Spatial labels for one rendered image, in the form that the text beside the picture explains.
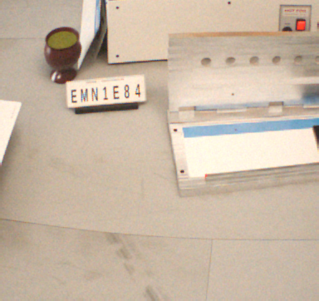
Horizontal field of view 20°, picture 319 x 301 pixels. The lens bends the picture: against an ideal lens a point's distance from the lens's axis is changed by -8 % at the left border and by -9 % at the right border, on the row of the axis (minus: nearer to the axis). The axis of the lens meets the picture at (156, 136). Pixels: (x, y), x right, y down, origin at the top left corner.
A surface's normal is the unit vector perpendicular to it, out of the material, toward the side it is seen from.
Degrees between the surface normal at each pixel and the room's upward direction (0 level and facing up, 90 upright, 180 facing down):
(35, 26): 0
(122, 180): 0
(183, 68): 83
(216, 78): 83
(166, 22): 90
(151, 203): 0
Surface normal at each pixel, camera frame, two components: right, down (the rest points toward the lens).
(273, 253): 0.00, -0.69
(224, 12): 0.11, 0.72
